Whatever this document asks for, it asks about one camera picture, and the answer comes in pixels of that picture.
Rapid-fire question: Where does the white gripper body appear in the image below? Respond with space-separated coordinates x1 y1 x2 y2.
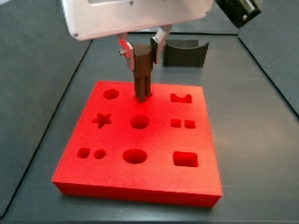
60 0 212 40

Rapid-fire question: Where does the gripper finger with red pad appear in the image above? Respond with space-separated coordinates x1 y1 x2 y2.
117 33 135 71

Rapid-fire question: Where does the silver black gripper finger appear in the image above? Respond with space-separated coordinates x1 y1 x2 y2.
151 24 172 64

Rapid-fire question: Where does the dark three prong peg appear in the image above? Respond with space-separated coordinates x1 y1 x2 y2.
133 44 153 102

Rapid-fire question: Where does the black curved holder stand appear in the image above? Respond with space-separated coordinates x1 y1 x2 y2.
163 39 209 67

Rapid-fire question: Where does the red shape sorter block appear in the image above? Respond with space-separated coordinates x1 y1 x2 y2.
52 81 223 207

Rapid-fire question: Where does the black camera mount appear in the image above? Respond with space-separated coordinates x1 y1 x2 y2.
215 0 263 28

